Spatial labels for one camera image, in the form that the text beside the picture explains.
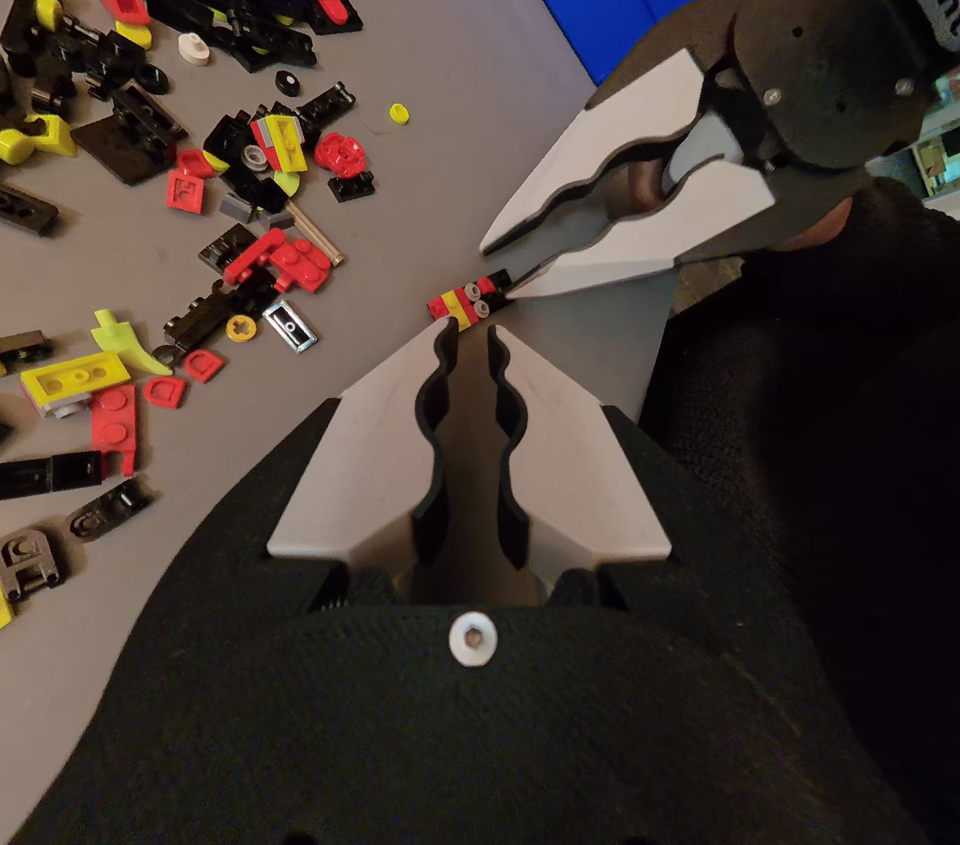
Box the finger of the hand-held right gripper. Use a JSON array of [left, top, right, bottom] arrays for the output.
[[507, 157, 777, 301], [478, 46, 710, 257]]

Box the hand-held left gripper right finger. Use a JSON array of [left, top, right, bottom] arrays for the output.
[[486, 324, 674, 600]]

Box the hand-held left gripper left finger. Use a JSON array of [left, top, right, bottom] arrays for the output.
[[266, 317, 462, 576]]

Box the red yellow black lego assembly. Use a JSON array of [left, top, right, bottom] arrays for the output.
[[426, 268, 516, 331]]

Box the person's right forearm black sleeve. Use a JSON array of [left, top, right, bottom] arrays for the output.
[[738, 176, 960, 351]]

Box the pile of loose lego pieces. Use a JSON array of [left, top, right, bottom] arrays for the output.
[[0, 0, 412, 630]]

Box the person's right hand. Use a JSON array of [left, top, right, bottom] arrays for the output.
[[628, 158, 858, 255]]

